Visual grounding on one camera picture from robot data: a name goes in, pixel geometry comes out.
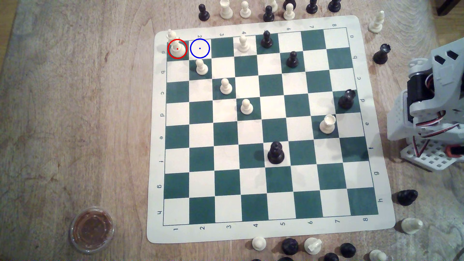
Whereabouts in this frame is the white king chess piece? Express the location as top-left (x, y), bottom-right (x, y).
top-left (166, 29), bottom-right (186, 58)

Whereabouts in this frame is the black queen chess piece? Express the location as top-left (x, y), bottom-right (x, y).
top-left (267, 141), bottom-right (285, 164)

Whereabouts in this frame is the green white vinyl chess mat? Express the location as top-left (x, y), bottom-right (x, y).
top-left (146, 14), bottom-right (396, 244)

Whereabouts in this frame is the white rook chess piece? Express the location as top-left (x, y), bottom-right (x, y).
top-left (319, 115), bottom-right (337, 135)

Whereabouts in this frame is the black rook chess piece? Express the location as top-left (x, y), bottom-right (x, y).
top-left (373, 43), bottom-right (391, 65)
top-left (338, 89), bottom-right (356, 110)

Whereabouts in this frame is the white knight chess piece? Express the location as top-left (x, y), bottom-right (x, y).
top-left (304, 237), bottom-right (322, 255)

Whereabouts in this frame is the white bishop chess piece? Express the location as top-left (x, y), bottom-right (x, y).
top-left (368, 10), bottom-right (385, 34)

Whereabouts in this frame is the black knight chess piece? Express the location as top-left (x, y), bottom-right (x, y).
top-left (396, 189), bottom-right (418, 206)

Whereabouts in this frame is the dark wooden furniture piece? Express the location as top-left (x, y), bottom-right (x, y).
top-left (437, 0), bottom-right (464, 17)

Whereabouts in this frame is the clear lidded plastic cup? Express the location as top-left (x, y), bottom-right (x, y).
top-left (70, 207), bottom-right (115, 254)

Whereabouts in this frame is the orange black clamp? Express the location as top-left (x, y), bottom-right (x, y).
top-left (445, 144), bottom-right (464, 158)

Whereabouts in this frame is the red white black servo wire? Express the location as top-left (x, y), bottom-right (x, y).
top-left (413, 136), bottom-right (430, 158)
top-left (413, 110), bottom-right (464, 138)
top-left (424, 71), bottom-right (435, 95)

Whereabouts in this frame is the white perforated base plate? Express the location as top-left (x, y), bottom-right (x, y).
top-left (400, 138), bottom-right (464, 172)

